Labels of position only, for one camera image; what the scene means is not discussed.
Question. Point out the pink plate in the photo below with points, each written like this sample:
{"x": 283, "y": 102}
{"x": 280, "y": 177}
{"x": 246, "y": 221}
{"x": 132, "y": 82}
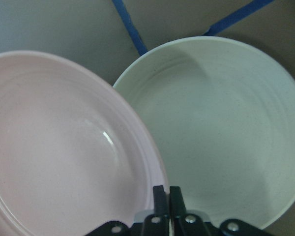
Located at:
{"x": 73, "y": 154}

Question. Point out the white plate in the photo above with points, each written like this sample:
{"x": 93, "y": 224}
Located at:
{"x": 222, "y": 114}

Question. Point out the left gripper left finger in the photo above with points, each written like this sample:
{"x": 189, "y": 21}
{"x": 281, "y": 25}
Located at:
{"x": 160, "y": 199}

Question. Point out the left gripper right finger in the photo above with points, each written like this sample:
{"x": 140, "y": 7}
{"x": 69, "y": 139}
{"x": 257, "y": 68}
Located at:
{"x": 177, "y": 205}

